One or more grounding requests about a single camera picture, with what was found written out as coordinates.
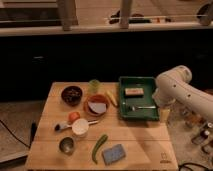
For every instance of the silver fork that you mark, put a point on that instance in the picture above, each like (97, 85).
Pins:
(134, 108)

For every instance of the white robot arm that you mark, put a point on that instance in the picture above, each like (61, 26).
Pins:
(174, 85)

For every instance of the yellow corn cob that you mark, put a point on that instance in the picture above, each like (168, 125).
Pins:
(112, 98)

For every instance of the green plastic cup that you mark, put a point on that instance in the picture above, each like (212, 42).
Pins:
(93, 86)

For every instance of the orange bowl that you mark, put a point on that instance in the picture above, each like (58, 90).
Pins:
(97, 98)

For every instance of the tan sponge block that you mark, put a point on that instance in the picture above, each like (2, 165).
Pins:
(134, 92)

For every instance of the grey purple cloth piece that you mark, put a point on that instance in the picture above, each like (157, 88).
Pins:
(98, 108)

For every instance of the green plastic tray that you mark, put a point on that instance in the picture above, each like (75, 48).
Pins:
(148, 85)

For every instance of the dark bowl with food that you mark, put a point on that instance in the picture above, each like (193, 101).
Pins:
(72, 95)

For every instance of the red tomato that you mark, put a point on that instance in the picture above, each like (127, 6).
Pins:
(73, 116)

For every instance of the white cup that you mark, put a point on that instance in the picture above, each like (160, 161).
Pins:
(80, 127)

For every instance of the wooden cutting board table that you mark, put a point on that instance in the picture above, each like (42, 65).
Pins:
(147, 144)

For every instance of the green chili pepper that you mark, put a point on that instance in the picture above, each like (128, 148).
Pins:
(98, 144)

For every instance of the blue sponge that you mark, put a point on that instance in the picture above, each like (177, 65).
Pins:
(113, 154)

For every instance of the small metal cup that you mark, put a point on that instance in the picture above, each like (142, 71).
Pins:
(66, 145)

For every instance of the brush with silver handle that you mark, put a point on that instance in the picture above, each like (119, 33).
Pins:
(65, 125)

